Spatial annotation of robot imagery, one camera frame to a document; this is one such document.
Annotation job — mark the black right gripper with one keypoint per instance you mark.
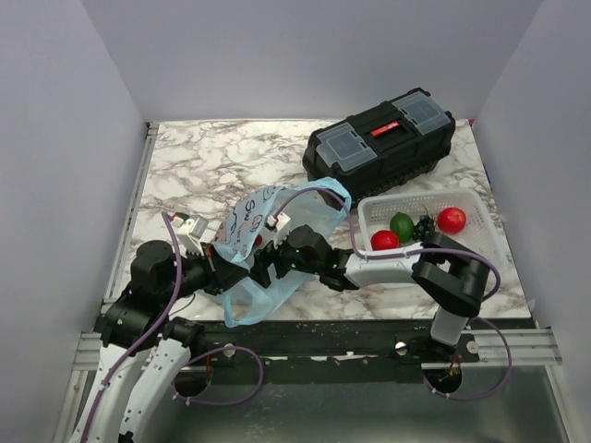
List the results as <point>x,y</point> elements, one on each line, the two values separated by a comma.
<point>262,258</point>

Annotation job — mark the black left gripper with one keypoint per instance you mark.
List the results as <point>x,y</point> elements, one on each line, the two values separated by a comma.
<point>223,273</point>

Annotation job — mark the light blue plastic bag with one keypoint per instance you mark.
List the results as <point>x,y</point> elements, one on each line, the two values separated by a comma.
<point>247,302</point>

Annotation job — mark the red fruit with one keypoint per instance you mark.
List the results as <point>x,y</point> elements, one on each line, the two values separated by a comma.
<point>384,240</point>

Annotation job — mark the green fake fruit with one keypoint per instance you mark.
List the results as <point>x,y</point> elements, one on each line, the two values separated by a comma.
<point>403,226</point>

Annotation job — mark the dark fake grapes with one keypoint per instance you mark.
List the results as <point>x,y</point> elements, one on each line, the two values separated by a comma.
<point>425,226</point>

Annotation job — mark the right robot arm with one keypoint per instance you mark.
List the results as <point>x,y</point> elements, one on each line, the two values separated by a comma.
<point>452,275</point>

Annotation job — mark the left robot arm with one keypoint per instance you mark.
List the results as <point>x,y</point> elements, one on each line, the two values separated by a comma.
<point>142,348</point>

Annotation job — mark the red fake apple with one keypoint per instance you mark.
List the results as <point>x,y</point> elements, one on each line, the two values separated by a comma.
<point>452,220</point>

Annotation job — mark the black plastic toolbox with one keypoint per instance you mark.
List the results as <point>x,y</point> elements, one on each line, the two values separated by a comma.
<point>385,146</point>

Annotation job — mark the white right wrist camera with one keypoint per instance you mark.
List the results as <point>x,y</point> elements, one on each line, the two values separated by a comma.
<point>279,225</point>

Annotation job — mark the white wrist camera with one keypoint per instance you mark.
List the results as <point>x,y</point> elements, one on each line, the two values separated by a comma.
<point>279,225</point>
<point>189,230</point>

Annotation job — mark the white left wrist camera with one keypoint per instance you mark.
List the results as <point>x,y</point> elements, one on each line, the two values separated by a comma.
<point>189,230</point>

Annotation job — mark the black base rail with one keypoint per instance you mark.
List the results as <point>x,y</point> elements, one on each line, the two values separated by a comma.
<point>303,352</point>

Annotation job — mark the aluminium frame rail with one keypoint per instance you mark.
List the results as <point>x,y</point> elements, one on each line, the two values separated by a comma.
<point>113,226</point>

